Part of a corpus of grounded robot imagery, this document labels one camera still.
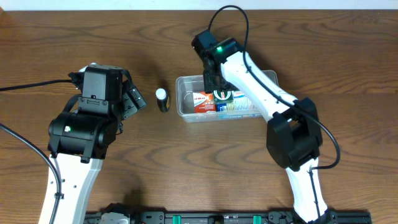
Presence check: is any clear plastic container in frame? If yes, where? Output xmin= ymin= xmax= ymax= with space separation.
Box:
xmin=176 ymin=75 xmax=261 ymax=123

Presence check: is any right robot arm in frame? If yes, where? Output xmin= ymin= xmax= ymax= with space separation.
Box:
xmin=192 ymin=30 xmax=328 ymax=223

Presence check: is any dark green square box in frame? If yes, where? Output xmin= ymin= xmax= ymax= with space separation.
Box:
xmin=213 ymin=90 xmax=233 ymax=104

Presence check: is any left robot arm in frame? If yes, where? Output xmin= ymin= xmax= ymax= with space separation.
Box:
xmin=39 ymin=63 xmax=146 ymax=223

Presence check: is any white green medicine box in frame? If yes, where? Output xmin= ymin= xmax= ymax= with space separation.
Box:
xmin=233 ymin=91 xmax=245 ymax=98

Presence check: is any red medicine box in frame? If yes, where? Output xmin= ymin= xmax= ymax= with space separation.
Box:
xmin=193 ymin=91 xmax=216 ymax=113

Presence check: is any blue medicine box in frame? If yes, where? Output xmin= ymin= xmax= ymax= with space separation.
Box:
xmin=215 ymin=95 xmax=256 ymax=111

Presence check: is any dark bottle white cap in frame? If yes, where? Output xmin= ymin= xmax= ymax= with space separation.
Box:
xmin=155 ymin=88 xmax=170 ymax=113

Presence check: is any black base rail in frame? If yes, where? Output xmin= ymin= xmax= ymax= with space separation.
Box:
xmin=83 ymin=202 xmax=373 ymax=224

